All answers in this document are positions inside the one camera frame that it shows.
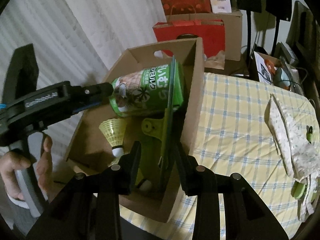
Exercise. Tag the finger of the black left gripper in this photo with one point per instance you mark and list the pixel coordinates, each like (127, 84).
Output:
(96, 92)
(80, 106)

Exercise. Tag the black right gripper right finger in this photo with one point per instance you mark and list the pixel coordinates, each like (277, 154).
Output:
(246, 215)

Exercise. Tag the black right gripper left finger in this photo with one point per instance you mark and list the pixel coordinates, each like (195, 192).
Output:
(68, 215)

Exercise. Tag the yellow shuttlecock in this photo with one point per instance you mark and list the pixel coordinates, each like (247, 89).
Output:
(114, 132)

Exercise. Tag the green lidded small cup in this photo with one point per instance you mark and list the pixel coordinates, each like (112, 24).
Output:
(298, 191)

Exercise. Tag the green snack tin can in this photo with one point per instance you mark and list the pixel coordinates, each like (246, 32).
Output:
(146, 91)

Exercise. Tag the green handled window squeegee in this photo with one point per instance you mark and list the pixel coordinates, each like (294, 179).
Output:
(162, 128)

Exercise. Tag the floral cloth tote bag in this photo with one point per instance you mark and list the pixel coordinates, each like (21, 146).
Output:
(300, 157)

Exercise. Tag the person left hand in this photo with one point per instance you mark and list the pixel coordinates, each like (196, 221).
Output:
(11, 162)

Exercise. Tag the white curtain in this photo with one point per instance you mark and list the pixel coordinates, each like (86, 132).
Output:
(76, 40)

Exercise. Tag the yellow checked tablecloth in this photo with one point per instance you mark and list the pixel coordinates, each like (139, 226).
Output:
(233, 136)

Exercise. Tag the red gift box lower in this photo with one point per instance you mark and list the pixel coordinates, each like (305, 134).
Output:
(212, 33)

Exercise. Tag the cardboard box with papers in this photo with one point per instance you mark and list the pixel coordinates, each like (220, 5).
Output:
(277, 72)

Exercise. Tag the large brown carton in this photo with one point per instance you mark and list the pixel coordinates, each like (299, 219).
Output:
(233, 29)

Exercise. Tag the brown sofa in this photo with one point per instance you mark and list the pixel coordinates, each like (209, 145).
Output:
(303, 37)

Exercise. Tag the right black speaker on stand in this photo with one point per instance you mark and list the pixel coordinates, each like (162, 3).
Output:
(282, 11)

